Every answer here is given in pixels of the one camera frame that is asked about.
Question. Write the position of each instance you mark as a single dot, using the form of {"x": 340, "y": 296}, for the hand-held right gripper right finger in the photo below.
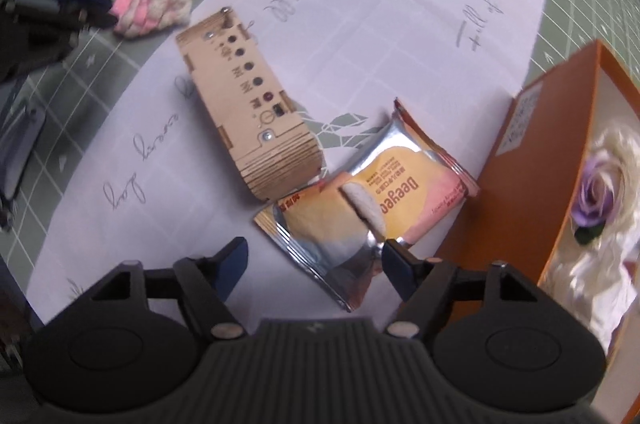
{"x": 397, "y": 269}

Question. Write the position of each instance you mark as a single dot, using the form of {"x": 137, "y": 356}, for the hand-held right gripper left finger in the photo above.
{"x": 232, "y": 266}

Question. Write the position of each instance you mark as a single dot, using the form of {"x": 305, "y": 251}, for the orange snack packet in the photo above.
{"x": 350, "y": 224}

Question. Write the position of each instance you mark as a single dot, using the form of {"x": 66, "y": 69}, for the orange cardboard box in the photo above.
{"x": 525, "y": 184}

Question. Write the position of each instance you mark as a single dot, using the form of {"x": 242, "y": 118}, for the plastic flower bouquet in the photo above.
{"x": 600, "y": 189}

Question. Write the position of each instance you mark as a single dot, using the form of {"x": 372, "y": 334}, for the wooden radio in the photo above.
{"x": 250, "y": 114}

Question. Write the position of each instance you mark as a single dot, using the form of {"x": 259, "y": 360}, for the green and white tablecloth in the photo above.
{"x": 375, "y": 29}

